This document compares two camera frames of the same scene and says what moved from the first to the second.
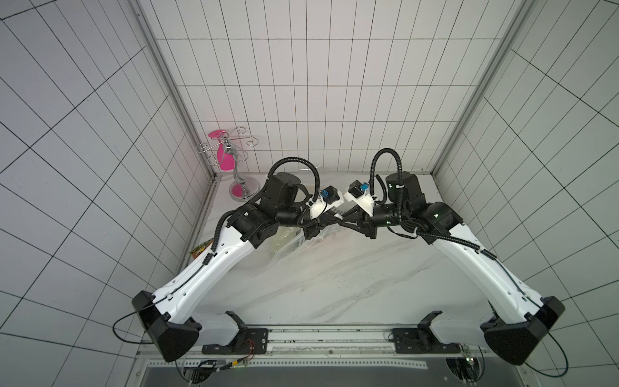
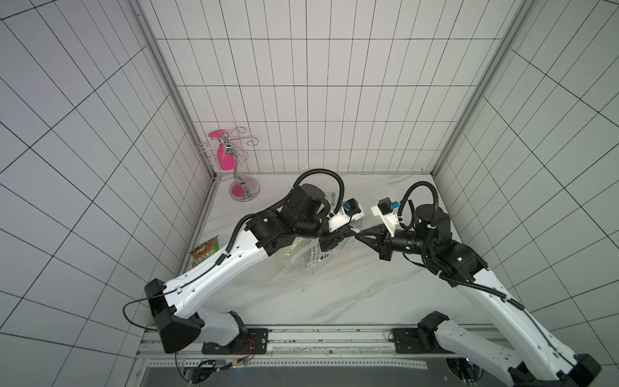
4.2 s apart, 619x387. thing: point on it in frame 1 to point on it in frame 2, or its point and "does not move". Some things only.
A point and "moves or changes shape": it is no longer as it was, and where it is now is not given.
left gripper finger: x=313 y=229 to x=331 y=239
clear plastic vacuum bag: x=300 y=252 moves or changes shape
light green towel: x=283 y=235 moves or changes shape
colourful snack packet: x=200 y=249 does not move
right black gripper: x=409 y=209 to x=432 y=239
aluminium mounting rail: x=309 y=342 does not move
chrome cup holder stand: x=243 y=189 does not move
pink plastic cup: x=226 y=160 does not move
